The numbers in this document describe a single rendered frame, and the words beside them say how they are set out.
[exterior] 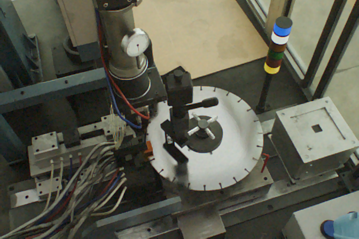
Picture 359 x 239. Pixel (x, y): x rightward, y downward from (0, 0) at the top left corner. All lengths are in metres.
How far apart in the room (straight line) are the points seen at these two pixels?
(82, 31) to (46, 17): 1.05
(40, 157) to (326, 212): 0.81
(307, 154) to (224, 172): 0.25
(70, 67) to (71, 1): 0.63
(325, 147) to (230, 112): 0.28
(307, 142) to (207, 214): 0.35
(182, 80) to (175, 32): 0.81
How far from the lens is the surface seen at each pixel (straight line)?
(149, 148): 1.04
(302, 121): 1.21
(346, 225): 0.59
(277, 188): 1.24
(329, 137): 1.20
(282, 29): 1.06
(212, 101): 0.81
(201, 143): 1.05
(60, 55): 1.34
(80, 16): 0.71
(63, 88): 1.10
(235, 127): 1.09
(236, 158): 1.05
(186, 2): 1.73
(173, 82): 0.79
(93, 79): 1.09
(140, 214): 0.94
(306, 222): 1.07
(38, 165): 1.25
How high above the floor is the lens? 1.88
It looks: 56 degrees down
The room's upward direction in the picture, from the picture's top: 2 degrees counter-clockwise
